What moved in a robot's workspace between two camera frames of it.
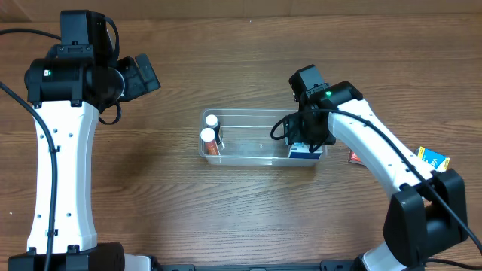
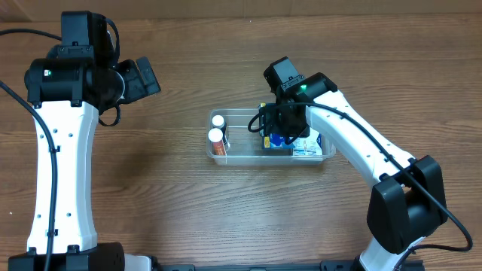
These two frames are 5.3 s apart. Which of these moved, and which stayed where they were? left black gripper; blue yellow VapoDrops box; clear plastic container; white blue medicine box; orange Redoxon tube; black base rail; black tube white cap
Moved: white blue medicine box; orange Redoxon tube; black tube white cap; blue yellow VapoDrops box
Stayed: left black gripper; clear plastic container; black base rail
